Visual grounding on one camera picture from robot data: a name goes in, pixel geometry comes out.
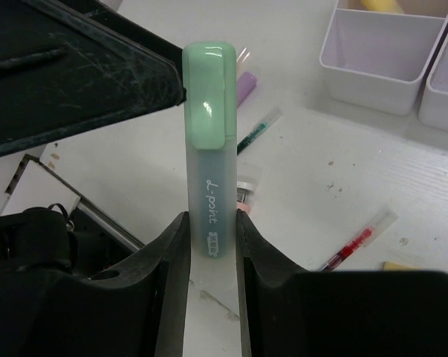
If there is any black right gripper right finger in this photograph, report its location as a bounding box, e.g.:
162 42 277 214
236 211 448 356

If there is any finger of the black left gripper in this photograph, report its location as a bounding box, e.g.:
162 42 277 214
0 1 186 158

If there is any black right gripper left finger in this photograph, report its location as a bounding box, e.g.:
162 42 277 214
0 212 189 356

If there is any green highlighter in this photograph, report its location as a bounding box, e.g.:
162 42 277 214
181 39 239 291

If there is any purple highlighter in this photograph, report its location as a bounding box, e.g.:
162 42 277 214
237 71 258 106

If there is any yellow highlighter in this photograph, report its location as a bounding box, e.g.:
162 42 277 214
360 0 404 14

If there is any red ink pen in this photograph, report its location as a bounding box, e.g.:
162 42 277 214
319 208 398 271

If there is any yellow eraser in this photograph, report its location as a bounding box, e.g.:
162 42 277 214
382 261 418 271

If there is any pink mini stapler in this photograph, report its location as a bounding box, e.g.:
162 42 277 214
237 176 257 214

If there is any green ink pen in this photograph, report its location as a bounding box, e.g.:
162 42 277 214
237 106 283 155

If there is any orange ink pen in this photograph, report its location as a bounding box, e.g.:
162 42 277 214
236 47 251 72

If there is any right white divided organizer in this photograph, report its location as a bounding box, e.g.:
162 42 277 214
418 31 448 132

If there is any white divided organizer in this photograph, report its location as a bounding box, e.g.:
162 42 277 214
319 0 448 116
418 31 448 132

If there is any left white divided organizer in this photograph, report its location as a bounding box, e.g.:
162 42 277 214
319 0 448 116

